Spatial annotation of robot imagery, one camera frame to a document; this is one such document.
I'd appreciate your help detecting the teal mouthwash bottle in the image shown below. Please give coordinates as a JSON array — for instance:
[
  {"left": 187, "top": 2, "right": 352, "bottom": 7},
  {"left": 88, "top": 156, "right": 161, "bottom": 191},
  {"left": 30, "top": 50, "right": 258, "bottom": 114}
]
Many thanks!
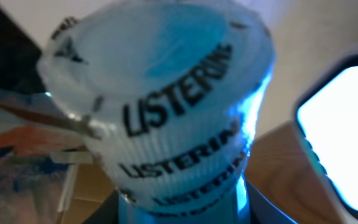
[{"left": 37, "top": 1, "right": 275, "bottom": 223}]

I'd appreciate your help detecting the brown cardboard box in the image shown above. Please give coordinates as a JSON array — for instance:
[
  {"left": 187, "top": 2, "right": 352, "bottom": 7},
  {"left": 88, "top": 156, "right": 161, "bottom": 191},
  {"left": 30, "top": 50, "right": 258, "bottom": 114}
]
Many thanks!
[{"left": 60, "top": 164, "right": 114, "bottom": 224}]

